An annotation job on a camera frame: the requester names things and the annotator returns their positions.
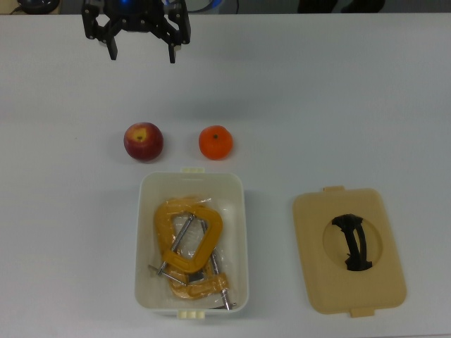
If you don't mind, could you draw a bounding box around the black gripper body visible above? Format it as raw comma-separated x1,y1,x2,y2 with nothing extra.
105,0,167,35

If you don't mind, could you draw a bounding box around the red apple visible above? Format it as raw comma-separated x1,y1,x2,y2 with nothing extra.
123,122,164,163

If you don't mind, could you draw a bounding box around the orange fruit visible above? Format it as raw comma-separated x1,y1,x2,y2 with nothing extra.
198,125,234,161

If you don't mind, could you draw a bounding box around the white plastic container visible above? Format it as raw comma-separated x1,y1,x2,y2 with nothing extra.
133,167,250,320

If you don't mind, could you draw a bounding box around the beige container lid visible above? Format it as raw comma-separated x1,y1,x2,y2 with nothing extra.
291,185,408,318

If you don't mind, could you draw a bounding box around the dark round background object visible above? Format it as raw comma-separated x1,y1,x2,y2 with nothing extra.
16,0,61,15

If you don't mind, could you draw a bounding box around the black lid handle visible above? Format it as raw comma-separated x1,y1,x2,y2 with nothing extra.
330,213,374,272

